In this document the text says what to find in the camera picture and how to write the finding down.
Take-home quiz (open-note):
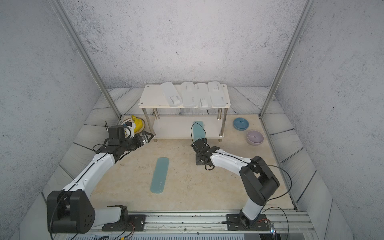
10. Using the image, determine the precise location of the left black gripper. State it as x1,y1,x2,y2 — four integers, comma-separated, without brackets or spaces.
119,130,154,153

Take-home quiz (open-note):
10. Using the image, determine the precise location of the teal pencil case with label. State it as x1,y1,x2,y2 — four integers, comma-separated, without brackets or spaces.
192,121,206,142

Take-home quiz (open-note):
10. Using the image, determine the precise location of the clear pencil case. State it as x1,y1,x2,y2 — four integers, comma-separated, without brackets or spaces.
207,82,227,108
195,83,212,110
181,82,197,108
160,82,183,108

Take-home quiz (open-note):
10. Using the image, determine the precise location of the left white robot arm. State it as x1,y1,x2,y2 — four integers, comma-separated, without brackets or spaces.
47,126,154,234

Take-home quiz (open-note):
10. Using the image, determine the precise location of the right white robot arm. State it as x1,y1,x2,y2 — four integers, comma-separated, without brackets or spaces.
192,143,280,229

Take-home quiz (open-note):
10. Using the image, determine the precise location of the white two-tier shelf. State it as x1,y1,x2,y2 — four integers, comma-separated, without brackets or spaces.
138,84,231,140

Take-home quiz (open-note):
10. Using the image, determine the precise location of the yellow banana bunch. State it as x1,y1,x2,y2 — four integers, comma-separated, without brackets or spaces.
131,115,145,134

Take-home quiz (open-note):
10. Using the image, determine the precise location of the blue ceramic bowl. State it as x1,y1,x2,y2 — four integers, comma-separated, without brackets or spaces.
233,118,250,131

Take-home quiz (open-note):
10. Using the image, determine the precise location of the purple ceramic bowl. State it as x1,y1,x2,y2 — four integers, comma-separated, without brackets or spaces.
246,130,264,146

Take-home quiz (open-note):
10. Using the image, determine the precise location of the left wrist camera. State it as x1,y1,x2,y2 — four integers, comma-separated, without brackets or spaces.
108,122,136,140

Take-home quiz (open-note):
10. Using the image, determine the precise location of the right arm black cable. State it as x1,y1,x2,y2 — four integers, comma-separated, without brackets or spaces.
190,122,208,143

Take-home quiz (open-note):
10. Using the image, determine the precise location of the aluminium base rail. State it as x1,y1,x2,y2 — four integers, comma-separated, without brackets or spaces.
53,209,319,240

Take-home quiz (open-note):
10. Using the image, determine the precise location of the left aluminium frame post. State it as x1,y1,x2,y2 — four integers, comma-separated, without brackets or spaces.
49,0,122,120

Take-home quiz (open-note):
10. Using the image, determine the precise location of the aluminium frame post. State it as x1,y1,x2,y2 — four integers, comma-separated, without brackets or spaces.
49,0,122,120
259,0,315,119

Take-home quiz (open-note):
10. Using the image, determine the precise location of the right aluminium frame post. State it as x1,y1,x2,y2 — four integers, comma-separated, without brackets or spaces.
259,0,315,119

